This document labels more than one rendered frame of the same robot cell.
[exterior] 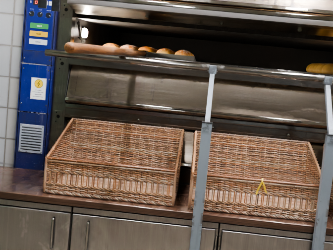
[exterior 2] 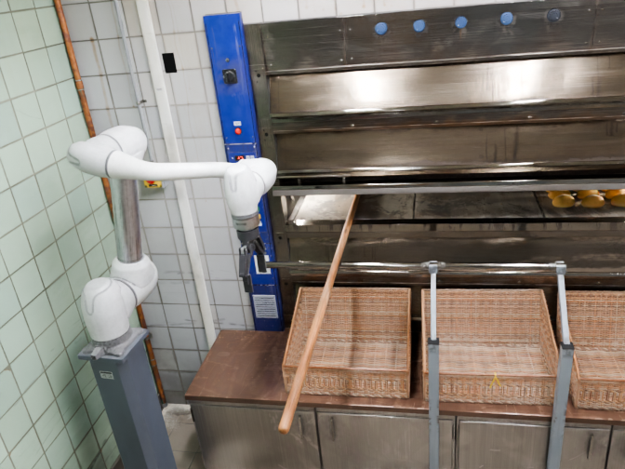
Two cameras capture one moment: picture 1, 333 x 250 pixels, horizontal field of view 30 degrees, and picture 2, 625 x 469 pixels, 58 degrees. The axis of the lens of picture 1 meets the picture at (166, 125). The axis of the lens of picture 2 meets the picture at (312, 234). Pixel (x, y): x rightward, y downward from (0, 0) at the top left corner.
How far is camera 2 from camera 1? 126 cm
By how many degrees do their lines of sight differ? 21
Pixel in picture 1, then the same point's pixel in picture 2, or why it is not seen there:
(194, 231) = (432, 430)
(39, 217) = not seen: hidden behind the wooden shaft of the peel
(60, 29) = (272, 207)
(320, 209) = (558, 409)
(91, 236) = (336, 428)
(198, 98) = (421, 257)
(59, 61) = (276, 236)
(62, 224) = (309, 420)
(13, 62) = (233, 241)
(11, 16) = (221, 200)
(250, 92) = (475, 245)
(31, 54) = not seen: hidden behind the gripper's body
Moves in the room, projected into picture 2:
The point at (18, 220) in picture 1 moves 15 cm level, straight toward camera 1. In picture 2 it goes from (268, 418) to (270, 443)
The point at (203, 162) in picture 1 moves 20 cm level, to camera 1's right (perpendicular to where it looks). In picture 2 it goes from (434, 376) to (486, 376)
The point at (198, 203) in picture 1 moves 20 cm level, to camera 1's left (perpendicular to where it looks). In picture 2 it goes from (432, 408) to (383, 408)
